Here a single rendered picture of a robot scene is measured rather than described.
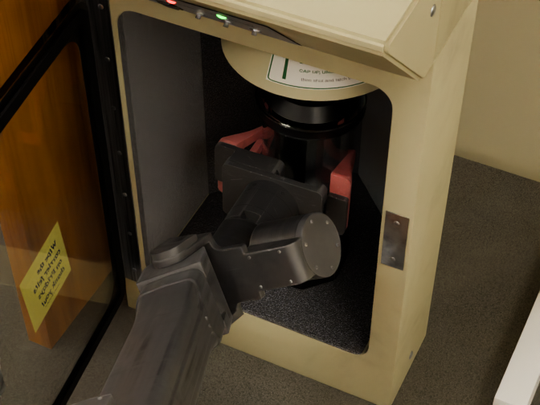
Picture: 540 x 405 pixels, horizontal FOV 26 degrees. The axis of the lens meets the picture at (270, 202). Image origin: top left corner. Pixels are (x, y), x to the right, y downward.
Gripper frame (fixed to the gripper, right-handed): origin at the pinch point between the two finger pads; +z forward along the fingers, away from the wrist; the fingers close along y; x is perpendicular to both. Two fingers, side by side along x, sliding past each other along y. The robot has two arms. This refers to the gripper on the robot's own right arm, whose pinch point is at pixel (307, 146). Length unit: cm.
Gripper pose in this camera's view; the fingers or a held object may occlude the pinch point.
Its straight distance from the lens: 117.4
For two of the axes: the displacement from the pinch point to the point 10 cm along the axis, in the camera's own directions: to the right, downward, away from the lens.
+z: 4.0, -6.2, 6.7
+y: -9.2, -2.9, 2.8
